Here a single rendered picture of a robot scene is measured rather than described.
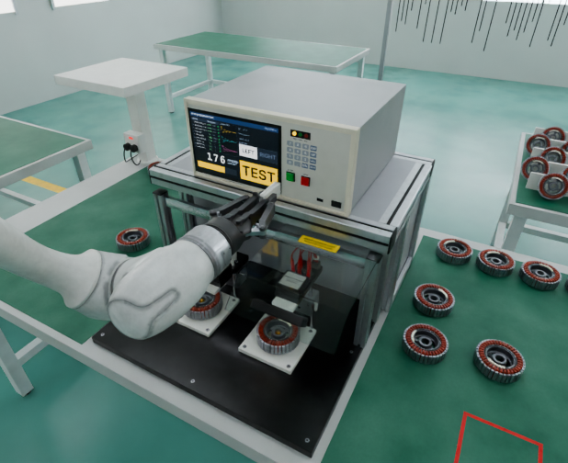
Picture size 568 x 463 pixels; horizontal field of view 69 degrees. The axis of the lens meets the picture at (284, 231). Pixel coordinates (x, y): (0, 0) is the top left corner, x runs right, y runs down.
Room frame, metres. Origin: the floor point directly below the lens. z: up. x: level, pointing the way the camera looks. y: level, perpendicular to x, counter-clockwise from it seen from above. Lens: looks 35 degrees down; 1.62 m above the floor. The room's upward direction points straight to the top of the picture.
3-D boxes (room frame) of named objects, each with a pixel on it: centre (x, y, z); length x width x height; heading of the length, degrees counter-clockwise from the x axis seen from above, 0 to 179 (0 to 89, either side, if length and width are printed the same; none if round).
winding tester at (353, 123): (1.06, -0.04, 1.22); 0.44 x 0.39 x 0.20; 62
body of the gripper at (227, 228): (0.63, 0.10, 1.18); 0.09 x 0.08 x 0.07; 152
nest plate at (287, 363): (0.72, 0.01, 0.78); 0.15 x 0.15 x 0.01; 62
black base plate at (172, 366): (0.79, 0.11, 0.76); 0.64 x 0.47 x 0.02; 62
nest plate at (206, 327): (0.84, 0.23, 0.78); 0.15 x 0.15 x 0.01; 62
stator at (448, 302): (0.88, -0.44, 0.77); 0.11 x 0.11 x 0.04
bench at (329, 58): (4.65, 0.26, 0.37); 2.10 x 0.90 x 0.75; 62
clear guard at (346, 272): (0.69, -0.06, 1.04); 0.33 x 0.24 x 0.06; 152
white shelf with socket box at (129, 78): (1.72, 0.65, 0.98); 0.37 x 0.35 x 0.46; 62
